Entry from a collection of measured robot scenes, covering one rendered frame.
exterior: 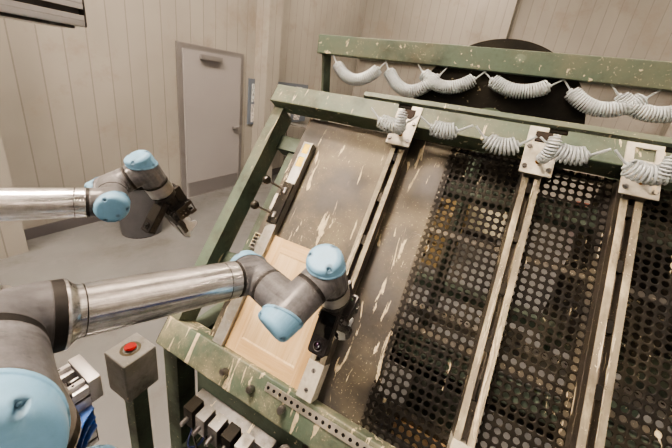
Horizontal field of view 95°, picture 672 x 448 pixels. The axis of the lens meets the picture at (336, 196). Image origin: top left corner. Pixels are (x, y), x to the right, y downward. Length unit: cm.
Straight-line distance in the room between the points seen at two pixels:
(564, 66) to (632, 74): 24
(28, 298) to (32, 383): 14
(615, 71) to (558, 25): 623
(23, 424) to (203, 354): 111
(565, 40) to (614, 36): 72
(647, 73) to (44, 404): 188
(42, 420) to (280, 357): 101
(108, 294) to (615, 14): 805
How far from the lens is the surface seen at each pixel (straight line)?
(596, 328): 125
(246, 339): 142
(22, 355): 46
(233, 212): 153
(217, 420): 144
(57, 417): 43
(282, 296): 60
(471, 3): 819
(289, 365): 134
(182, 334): 156
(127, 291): 57
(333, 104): 149
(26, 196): 98
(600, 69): 176
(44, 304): 54
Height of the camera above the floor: 195
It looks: 20 degrees down
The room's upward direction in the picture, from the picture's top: 8 degrees clockwise
